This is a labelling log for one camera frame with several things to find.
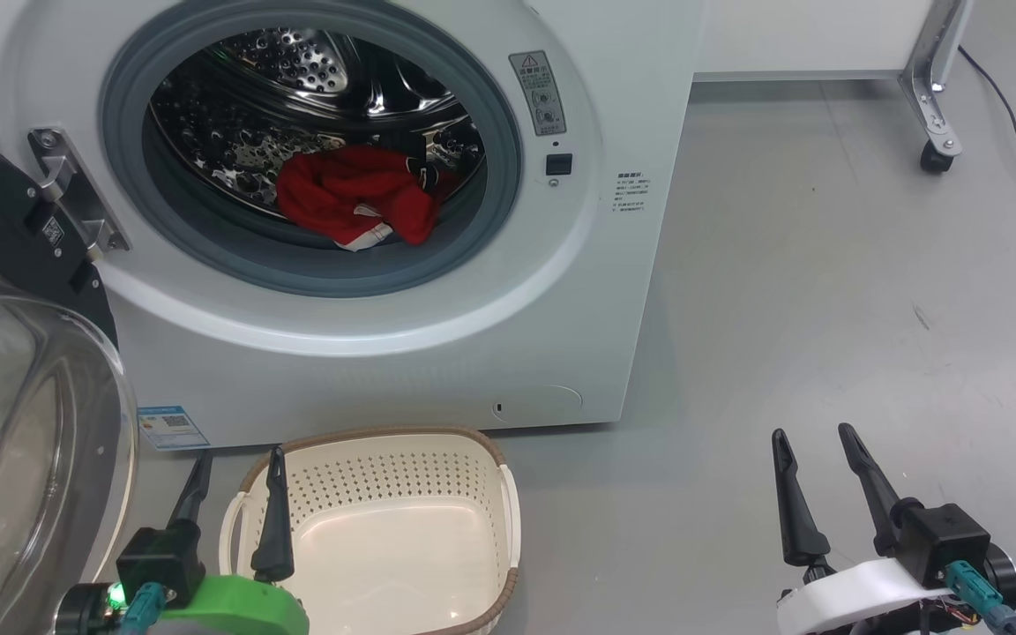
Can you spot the metal partition leg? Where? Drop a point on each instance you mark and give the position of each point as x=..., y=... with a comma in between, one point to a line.
x=936, y=70

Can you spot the printed text label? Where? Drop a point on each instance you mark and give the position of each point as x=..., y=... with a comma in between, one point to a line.
x=631, y=194

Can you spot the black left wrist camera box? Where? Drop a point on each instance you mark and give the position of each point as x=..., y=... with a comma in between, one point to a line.
x=160, y=556

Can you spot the red Bulls jersey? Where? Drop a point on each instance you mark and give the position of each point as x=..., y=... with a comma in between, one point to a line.
x=340, y=190

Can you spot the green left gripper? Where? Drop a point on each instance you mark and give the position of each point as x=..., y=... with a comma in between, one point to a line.
x=243, y=608

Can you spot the cream perforated laundry basket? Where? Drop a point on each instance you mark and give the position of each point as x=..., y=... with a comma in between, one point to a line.
x=384, y=547

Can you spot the black door latch socket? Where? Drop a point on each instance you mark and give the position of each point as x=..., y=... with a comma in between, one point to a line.
x=559, y=165

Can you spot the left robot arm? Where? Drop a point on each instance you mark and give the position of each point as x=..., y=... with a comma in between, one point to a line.
x=85, y=613

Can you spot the white partition panel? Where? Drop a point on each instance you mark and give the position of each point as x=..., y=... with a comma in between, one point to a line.
x=799, y=35

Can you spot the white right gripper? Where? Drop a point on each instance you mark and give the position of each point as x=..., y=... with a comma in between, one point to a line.
x=852, y=595

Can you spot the metal door hinge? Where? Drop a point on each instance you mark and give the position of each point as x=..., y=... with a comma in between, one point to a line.
x=76, y=194

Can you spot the grey warning sticker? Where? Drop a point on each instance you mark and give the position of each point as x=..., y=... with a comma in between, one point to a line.
x=539, y=93

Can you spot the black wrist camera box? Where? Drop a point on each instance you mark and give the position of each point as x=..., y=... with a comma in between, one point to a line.
x=945, y=534
x=160, y=556

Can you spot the blue energy label sticker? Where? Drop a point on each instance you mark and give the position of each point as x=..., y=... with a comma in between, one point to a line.
x=173, y=428

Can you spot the white front-load washing machine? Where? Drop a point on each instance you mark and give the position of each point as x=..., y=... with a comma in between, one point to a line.
x=578, y=335

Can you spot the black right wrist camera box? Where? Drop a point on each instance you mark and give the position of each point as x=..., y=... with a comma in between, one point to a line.
x=945, y=534

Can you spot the round white filter cover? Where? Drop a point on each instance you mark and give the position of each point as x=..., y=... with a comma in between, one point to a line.
x=539, y=403

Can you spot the steel washer drum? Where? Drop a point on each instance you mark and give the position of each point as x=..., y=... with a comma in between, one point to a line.
x=296, y=70

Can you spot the black caster wheel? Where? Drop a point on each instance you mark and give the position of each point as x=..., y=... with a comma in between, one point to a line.
x=937, y=159

